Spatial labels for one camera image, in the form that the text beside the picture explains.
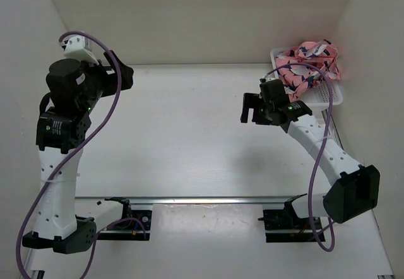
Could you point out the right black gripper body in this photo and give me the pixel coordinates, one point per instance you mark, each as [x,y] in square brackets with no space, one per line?
[266,118]

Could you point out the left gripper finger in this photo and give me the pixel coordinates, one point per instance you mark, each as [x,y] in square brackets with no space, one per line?
[126,76]
[112,59]

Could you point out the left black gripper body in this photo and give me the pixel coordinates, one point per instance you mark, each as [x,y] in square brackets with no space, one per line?
[100,83]

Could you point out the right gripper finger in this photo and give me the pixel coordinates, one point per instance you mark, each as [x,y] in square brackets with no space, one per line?
[245,107]
[256,104]

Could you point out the pink shark print shorts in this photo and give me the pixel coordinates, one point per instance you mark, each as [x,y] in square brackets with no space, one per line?
[300,68]

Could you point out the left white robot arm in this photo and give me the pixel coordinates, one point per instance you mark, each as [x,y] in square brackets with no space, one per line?
[75,87]

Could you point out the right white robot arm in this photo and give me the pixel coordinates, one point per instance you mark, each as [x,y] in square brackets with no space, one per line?
[354,187]

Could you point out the white plastic basket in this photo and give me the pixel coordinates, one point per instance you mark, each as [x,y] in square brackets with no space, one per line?
[317,99]

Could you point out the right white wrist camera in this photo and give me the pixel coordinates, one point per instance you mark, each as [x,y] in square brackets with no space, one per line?
[266,79]

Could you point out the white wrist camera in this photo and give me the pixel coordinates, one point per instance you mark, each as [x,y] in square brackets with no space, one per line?
[78,47]
[266,79]

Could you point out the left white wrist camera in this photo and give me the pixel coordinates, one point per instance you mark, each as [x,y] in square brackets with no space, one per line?
[78,47]

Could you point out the aluminium frame rail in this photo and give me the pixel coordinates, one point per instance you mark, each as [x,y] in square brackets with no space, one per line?
[212,200]

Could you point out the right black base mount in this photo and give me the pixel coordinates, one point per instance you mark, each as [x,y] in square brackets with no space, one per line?
[283,226]

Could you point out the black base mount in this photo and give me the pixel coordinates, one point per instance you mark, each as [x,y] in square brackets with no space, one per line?
[119,219]
[283,226]

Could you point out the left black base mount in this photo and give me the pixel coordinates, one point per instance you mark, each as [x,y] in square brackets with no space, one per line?
[119,219]

